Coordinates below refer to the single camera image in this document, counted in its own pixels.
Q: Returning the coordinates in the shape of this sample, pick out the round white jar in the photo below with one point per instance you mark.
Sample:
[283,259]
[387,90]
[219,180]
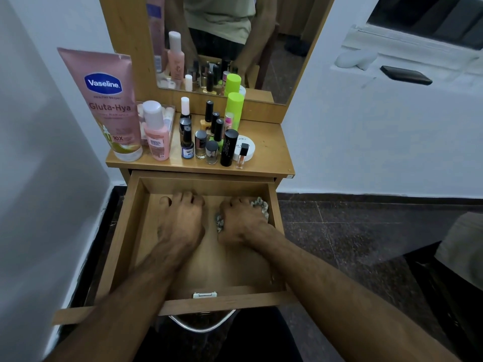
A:
[247,141]

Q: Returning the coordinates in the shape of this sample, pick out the pink bottle white cap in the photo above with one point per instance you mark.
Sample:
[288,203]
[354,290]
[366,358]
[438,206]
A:
[156,139]

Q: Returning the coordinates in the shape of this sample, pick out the striped green white cloth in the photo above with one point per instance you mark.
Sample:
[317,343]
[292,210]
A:
[261,204]

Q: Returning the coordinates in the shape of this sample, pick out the dark wooden furniture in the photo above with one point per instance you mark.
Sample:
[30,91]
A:
[453,316]

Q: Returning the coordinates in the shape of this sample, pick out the wooden drawer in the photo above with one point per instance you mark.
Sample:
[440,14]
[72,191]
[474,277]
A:
[222,267]

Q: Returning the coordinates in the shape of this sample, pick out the person's legs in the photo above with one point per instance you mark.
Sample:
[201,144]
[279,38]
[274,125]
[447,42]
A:
[256,339]

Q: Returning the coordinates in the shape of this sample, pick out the blue label nail polish bottle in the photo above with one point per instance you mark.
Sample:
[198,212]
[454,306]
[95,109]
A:
[187,150]

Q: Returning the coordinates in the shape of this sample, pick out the white cap nail polish bottle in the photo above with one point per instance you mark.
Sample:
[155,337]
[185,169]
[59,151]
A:
[185,105]

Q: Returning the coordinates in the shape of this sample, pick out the clear nail polish bottle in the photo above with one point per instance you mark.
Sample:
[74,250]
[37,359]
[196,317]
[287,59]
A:
[215,120]

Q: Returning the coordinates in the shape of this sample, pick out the white object on sill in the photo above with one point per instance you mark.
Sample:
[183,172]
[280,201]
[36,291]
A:
[354,59]

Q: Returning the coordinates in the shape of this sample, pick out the dark cap gold nail polish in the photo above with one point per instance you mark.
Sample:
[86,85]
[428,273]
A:
[200,145]

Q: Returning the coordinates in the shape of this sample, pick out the beige cushion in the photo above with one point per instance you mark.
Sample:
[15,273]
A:
[464,252]

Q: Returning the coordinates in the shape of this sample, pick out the person's left hand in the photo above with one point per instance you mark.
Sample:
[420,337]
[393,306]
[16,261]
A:
[183,222]

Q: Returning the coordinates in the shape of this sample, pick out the neon green tube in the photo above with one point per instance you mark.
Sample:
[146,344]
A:
[234,109]

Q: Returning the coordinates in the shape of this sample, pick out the black phone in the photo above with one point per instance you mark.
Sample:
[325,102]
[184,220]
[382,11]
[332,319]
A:
[405,75]

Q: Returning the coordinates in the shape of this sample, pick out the pink lotion tube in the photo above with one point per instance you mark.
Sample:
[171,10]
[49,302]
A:
[107,101]

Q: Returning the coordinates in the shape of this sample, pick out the clear box of pink tubes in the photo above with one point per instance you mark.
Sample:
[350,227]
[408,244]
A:
[169,113]

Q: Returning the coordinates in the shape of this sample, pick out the wooden dressing table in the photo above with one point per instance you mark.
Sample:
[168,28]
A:
[271,147]

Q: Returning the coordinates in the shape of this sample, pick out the white framed window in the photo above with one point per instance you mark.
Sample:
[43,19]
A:
[415,45]

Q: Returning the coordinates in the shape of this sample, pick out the dressing table mirror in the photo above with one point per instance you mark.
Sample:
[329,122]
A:
[283,71]

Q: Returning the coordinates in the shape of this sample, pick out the green nail polish bottle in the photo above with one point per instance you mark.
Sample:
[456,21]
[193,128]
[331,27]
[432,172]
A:
[219,128]

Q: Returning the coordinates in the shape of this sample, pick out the black lipstick tube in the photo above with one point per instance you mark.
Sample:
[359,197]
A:
[228,147]

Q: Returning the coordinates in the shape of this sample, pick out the person's left forearm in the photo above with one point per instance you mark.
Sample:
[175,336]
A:
[124,309]

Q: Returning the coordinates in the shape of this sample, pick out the person's right hand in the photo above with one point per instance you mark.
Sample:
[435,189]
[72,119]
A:
[241,222]

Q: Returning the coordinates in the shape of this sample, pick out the small brown bottle black cap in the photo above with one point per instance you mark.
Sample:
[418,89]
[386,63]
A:
[242,154]

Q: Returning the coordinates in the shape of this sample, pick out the red nail polish bottle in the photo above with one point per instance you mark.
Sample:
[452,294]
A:
[228,120]

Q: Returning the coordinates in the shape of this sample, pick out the person's right forearm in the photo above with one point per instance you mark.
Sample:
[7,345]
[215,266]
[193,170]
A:
[339,305]

